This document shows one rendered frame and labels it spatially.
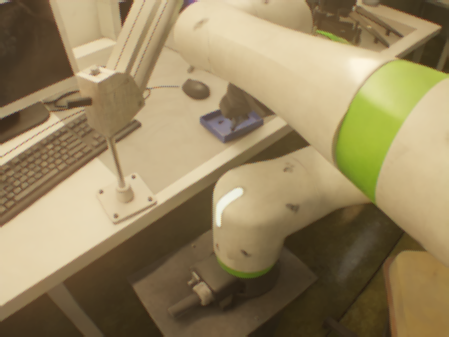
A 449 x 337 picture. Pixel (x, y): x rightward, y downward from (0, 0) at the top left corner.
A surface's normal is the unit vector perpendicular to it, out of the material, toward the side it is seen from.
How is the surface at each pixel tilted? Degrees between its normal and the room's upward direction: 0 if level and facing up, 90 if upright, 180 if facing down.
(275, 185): 9
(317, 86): 58
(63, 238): 0
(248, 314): 0
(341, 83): 48
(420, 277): 0
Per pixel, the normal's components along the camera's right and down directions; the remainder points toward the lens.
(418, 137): -0.76, -0.20
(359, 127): -0.85, -0.02
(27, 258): 0.02, -0.73
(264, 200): 0.11, -0.56
